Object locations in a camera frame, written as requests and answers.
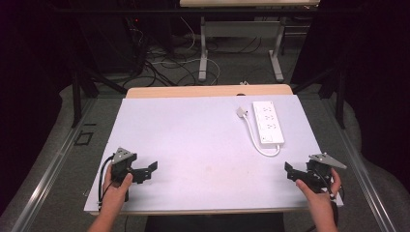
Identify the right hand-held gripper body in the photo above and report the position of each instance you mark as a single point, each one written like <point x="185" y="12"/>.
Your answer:
<point x="317" y="175"/>

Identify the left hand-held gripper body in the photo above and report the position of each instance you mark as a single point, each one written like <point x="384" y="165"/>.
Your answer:
<point x="121" y="166"/>

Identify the person's right hand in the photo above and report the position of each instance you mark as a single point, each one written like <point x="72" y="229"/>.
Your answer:
<point x="319" y="199"/>

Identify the person's left hand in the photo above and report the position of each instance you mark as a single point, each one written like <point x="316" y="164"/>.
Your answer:
<point x="114" y="193"/>

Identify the white table cover sheet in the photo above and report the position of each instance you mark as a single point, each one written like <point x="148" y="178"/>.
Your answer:
<point x="199" y="154"/>

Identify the white power strip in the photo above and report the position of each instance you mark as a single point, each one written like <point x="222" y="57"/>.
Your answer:
<point x="268" y="122"/>

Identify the white power plug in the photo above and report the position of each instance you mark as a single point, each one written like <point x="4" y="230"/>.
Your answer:
<point x="241" y="111"/>

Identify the black metal stand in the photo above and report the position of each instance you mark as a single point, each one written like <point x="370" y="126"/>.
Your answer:
<point x="76" y="96"/>
<point x="340" y="96"/>

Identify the person's dark clothing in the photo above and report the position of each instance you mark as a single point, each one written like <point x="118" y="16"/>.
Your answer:
<point x="214" y="223"/>

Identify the light wooden table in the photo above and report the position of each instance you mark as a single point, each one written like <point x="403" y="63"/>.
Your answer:
<point x="199" y="91"/>

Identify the black computer tower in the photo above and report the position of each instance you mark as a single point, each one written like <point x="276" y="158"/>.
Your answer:
<point x="106" y="45"/>

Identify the metal floor rail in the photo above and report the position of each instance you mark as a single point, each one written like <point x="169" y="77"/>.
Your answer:
<point x="361" y="167"/>
<point x="48" y="174"/>

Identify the white desk frame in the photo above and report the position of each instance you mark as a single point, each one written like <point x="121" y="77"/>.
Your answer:
<point x="203" y="48"/>

